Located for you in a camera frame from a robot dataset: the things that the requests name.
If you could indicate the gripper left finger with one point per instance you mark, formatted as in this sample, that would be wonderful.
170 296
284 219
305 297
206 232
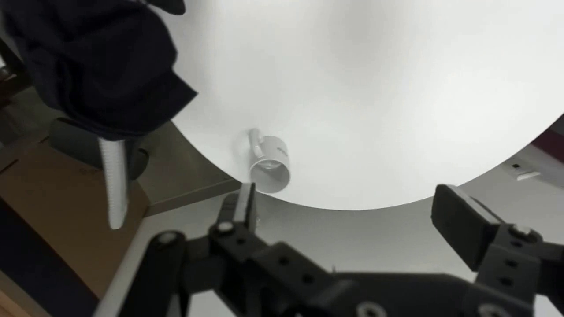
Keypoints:
246 251

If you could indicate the white mug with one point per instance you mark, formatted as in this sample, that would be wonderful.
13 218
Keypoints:
273 169

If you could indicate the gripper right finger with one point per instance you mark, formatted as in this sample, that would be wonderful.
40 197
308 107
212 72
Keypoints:
462 224

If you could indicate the dark grey round object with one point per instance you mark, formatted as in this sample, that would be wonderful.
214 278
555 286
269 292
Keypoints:
72 143

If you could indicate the brown cardboard box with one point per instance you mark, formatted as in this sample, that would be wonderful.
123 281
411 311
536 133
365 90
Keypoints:
57 207

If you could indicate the white ribbed tube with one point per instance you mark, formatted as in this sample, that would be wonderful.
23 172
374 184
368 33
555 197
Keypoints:
115 185

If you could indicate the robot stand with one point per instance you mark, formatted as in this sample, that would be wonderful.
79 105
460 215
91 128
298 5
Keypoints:
361 242

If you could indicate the black t-shirt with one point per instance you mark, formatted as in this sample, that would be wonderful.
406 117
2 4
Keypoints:
97 66

